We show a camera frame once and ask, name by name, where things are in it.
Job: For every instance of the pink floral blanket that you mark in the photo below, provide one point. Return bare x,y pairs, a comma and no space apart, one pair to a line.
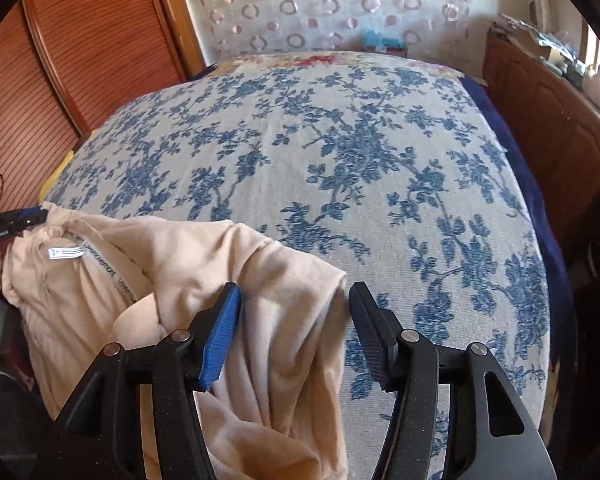
320,60

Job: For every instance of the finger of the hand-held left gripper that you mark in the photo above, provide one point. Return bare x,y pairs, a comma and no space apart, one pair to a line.
30,216

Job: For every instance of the blue floral blanket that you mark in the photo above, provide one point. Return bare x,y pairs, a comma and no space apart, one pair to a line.
330,160

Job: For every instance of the wooden side cabinet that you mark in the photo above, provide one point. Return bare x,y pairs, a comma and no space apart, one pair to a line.
545,110

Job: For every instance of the wooden slatted wardrobe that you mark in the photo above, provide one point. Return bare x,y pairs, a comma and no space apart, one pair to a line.
95,35

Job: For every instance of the white plastic bottle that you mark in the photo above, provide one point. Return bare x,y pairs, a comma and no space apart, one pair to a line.
596,87

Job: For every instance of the beige printed t-shirt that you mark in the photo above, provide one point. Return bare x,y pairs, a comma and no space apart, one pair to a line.
130,260

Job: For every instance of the pile of clutter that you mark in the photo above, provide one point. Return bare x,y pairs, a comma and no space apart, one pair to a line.
535,40

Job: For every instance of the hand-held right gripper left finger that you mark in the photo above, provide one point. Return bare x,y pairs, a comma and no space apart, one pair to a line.
220,340

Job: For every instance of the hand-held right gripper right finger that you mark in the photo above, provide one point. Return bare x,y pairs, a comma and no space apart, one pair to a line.
375,335

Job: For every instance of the blue box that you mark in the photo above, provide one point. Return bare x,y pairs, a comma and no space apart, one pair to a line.
382,44

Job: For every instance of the yellow plush toy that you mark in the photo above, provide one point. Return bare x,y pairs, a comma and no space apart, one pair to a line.
60,170

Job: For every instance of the circle patterned sheer curtain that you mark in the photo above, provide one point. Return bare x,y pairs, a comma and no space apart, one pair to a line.
305,10

